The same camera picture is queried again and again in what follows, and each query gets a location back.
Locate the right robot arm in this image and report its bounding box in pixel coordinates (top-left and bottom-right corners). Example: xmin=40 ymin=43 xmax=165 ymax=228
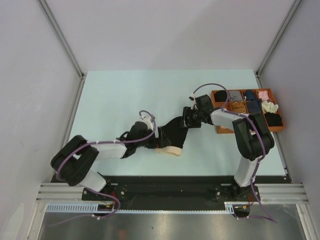
xmin=180 ymin=94 xmax=275 ymax=201

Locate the rolled grey striped garment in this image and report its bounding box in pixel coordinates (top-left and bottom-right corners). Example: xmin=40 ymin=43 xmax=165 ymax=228
xmin=228 ymin=90 xmax=244 ymax=102

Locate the wooden compartment tray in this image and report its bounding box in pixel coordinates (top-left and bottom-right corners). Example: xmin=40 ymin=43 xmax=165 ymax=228
xmin=225 ymin=88 xmax=285 ymax=133

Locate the left aluminium frame post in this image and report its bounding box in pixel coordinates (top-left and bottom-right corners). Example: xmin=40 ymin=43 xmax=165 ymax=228
xmin=37 ymin=0 xmax=85 ymax=80

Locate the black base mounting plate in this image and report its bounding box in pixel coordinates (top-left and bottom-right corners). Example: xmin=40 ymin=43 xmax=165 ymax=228
xmin=51 ymin=174 xmax=261 ymax=212

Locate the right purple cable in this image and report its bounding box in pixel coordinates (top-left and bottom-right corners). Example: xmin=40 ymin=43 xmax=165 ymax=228
xmin=191 ymin=83 xmax=278 ymax=223

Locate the rolled black garment front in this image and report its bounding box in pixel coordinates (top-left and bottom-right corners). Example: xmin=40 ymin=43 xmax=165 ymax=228
xmin=264 ymin=112 xmax=283 ymax=127

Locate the aluminium frame post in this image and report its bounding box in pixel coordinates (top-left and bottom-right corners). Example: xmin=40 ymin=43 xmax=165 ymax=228
xmin=37 ymin=0 xmax=85 ymax=80
xmin=255 ymin=0 xmax=304 ymax=77

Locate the black underwear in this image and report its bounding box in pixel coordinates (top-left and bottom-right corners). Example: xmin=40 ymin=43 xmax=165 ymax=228
xmin=155 ymin=116 xmax=189 ymax=157

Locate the white slotted cable duct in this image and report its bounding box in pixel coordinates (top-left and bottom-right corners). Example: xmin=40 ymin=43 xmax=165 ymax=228
xmin=45 ymin=202 xmax=243 ymax=214

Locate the right aluminium frame post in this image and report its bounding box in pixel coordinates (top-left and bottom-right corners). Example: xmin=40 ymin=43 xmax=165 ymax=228
xmin=255 ymin=0 xmax=304 ymax=77

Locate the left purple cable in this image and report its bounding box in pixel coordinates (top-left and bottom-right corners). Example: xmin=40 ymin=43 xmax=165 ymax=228
xmin=47 ymin=109 xmax=158 ymax=227

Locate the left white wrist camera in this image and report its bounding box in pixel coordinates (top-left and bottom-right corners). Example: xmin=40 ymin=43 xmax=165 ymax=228
xmin=140 ymin=115 xmax=155 ymax=131

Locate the rolled cream garment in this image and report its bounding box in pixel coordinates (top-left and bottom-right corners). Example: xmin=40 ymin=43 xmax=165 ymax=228
xmin=261 ymin=101 xmax=279 ymax=114

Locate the rolled pink garment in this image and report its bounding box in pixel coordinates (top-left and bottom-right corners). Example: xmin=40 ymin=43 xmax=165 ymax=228
xmin=257 ymin=90 xmax=270 ymax=101

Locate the rolled black garment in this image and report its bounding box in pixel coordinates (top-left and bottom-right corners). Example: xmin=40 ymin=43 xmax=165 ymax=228
xmin=264 ymin=112 xmax=283 ymax=127
xmin=214 ymin=90 xmax=228 ymax=103

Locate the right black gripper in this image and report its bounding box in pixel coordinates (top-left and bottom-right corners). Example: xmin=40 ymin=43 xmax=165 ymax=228
xmin=179 ymin=106 xmax=204 ymax=129

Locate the purple cable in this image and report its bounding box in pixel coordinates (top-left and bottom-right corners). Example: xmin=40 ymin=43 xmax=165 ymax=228
xmin=47 ymin=109 xmax=158 ymax=227
xmin=191 ymin=83 xmax=278 ymax=223

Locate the brown boxer underwear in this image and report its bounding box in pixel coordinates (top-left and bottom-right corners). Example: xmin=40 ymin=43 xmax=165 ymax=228
xmin=231 ymin=101 xmax=247 ymax=114

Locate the navy blue underwear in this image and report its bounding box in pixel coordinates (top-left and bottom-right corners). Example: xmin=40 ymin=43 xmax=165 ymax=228
xmin=246 ymin=98 xmax=262 ymax=114

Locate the rolled navy garment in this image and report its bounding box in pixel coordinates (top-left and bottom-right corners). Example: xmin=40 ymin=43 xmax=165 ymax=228
xmin=243 ymin=89 xmax=257 ymax=102

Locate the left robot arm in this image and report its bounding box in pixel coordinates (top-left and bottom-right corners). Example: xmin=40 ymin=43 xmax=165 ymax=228
xmin=50 ymin=121 xmax=172 ymax=200

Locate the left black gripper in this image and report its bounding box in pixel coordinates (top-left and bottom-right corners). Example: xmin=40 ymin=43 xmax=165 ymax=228
xmin=135 ymin=126 xmax=171 ymax=149

